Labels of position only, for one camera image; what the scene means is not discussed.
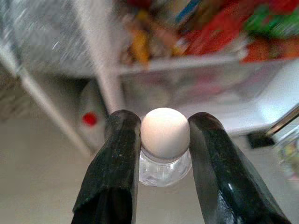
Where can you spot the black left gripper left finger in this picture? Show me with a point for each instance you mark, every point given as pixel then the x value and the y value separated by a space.
pixel 116 163

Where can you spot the green food package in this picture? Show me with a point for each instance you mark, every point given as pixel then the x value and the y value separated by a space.
pixel 271 22

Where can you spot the yellow orange food package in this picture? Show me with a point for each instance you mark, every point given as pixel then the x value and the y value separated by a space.
pixel 140 44

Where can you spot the white fridge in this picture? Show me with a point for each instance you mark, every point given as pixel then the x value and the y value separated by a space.
pixel 102 58

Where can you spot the clear bottle red cap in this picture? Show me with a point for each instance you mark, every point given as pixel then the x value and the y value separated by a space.
pixel 90 117

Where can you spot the glass fridge shelf white rim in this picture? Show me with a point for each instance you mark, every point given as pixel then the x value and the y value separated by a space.
pixel 177 63

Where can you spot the clear fridge crisper drawer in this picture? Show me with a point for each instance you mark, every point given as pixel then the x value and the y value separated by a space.
pixel 198 86

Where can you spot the orange red food package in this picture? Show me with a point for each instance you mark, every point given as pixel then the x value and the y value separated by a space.
pixel 268 50

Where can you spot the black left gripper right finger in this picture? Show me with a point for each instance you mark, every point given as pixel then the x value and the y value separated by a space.
pixel 222 168

